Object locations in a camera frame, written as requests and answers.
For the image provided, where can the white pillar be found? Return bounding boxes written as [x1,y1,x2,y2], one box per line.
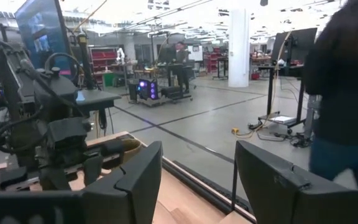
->
[227,9,250,88]

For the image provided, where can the person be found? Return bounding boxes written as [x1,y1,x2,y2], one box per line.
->
[175,41,191,94]
[303,0,358,190]

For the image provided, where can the black side table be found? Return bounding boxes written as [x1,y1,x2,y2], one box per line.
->
[75,89,122,130]

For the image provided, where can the black stand with cables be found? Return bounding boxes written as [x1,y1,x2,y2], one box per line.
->
[257,27,318,130]

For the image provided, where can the black computer tower lit fan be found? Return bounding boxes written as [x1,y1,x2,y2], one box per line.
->
[136,78,160,101]

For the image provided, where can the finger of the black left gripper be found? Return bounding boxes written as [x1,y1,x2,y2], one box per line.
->
[83,154,104,187]
[99,139,126,170]

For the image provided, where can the red storage shelf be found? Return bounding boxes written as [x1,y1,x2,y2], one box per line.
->
[88,46,119,74]

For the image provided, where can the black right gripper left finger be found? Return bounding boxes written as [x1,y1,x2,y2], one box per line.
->
[81,141,163,224]

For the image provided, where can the black table edge rail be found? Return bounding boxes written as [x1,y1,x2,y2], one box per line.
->
[162,157,256,223]

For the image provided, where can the large screen on stand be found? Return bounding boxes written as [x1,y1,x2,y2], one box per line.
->
[14,0,71,74]

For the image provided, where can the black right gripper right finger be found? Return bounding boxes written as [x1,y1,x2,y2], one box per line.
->
[234,140,315,224]

